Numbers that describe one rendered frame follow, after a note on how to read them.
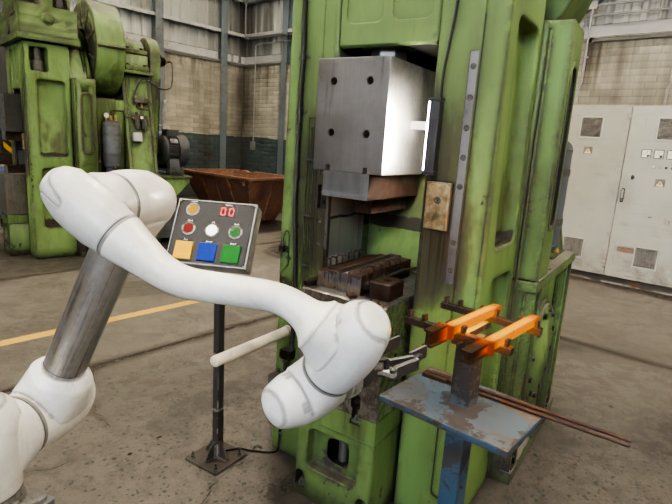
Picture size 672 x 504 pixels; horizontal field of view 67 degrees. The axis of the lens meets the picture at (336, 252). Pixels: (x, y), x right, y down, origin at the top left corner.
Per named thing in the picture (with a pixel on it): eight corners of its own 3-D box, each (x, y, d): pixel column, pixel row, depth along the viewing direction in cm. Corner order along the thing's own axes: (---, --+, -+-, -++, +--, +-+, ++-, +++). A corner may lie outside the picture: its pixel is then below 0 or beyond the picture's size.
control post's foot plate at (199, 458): (215, 478, 224) (215, 459, 222) (182, 458, 235) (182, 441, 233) (249, 455, 241) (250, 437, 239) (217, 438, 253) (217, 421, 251)
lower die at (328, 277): (360, 296, 191) (361, 274, 189) (316, 285, 201) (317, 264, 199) (409, 275, 225) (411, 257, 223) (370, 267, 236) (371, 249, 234)
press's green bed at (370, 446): (366, 533, 197) (376, 423, 188) (291, 492, 217) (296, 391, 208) (425, 464, 243) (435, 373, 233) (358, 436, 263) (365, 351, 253)
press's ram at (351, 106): (403, 178, 174) (414, 54, 166) (312, 169, 194) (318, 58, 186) (449, 175, 208) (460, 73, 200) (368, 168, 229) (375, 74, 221)
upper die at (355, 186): (367, 201, 183) (369, 174, 181) (321, 195, 194) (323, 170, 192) (417, 195, 218) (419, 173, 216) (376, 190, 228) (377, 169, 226)
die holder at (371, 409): (376, 424, 187) (386, 308, 178) (295, 391, 208) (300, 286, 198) (436, 373, 233) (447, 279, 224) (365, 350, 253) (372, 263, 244)
